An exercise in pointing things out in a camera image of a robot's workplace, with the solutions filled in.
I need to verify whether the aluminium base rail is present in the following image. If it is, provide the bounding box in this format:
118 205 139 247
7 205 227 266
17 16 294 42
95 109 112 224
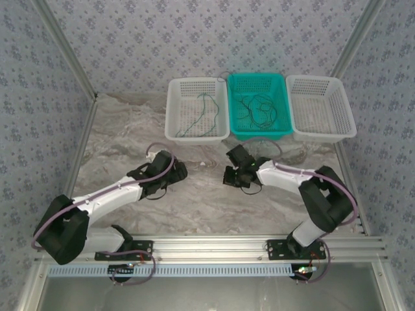
34 235 389 264

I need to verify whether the thin green cable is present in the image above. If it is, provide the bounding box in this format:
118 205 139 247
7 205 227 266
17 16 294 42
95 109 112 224
174 92 222 139

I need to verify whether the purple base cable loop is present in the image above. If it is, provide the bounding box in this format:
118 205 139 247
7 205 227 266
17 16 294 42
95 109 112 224
95 246 157 286
294 238 333 284

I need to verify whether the aluminium frame profile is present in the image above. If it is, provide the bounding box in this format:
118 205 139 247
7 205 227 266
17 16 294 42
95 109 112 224
371 261 406 311
31 0 99 100
14 262 49 311
63 95 100 198
335 141 372 236
329 0 387 78

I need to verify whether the purple left arm harness cable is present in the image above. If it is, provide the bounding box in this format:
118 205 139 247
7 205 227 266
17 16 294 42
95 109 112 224
30 142 176 250

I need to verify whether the white perforated plastic basket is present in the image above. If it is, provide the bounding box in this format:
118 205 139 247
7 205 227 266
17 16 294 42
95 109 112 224
164 76 230 146
285 75 358 143

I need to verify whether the thin purple cable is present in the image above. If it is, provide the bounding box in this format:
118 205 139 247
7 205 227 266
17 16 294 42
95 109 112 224
236 95 272 127
217 72 257 129

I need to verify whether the small black controller board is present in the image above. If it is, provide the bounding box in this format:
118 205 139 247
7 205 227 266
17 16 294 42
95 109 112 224
292 264 318 280
108 264 135 282

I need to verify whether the light blue slotted cable duct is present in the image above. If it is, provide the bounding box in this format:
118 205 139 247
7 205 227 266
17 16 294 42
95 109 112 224
47 262 313 279

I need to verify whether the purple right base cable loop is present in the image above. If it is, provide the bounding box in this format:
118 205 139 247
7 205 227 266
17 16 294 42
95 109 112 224
294 238 333 284

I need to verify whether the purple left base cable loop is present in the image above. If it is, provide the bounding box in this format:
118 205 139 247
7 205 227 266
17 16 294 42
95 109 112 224
95 246 157 286

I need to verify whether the teal perforated plastic basket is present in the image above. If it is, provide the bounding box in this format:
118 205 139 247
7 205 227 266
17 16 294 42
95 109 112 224
226 73 294 142

